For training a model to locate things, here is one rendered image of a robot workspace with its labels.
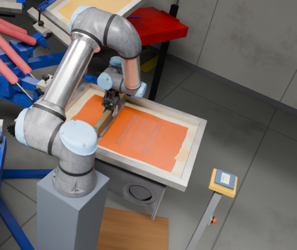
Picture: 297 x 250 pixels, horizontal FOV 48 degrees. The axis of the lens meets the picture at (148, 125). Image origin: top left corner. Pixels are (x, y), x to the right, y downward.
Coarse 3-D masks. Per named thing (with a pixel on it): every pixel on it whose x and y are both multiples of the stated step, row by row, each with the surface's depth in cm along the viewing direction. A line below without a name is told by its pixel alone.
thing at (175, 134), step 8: (96, 96) 203; (88, 104) 195; (96, 104) 196; (88, 112) 189; (96, 112) 190; (104, 112) 192; (120, 112) 195; (128, 112) 197; (136, 112) 198; (144, 112) 200; (120, 120) 189; (128, 120) 191; (152, 120) 195; (160, 120) 197; (168, 128) 192; (176, 128) 194; (184, 128) 195; (168, 136) 186; (176, 136) 188; (184, 136) 189; (176, 144) 182
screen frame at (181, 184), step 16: (80, 96) 198; (128, 96) 204; (160, 112) 203; (176, 112) 200; (192, 144) 179; (112, 160) 160; (128, 160) 160; (192, 160) 169; (144, 176) 159; (160, 176) 156
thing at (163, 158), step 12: (84, 120) 183; (96, 120) 185; (108, 132) 179; (120, 132) 181; (108, 144) 171; (168, 144) 181; (132, 156) 168; (144, 156) 170; (156, 156) 172; (168, 156) 174; (168, 168) 167
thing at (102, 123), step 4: (120, 96) 190; (124, 96) 194; (124, 100) 198; (108, 112) 176; (112, 112) 180; (104, 116) 173; (108, 116) 175; (100, 120) 169; (104, 120) 171; (108, 120) 178; (96, 124) 166; (100, 124) 167; (104, 124) 173; (96, 128) 165; (100, 128) 168; (96, 132) 167; (100, 132) 171
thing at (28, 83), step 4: (28, 76) 189; (24, 80) 185; (28, 80) 186; (32, 80) 187; (36, 80) 187; (40, 80) 188; (24, 84) 186; (28, 84) 185; (32, 84) 184; (24, 88) 187; (28, 88) 186; (32, 88) 186; (40, 92) 185; (44, 92) 184
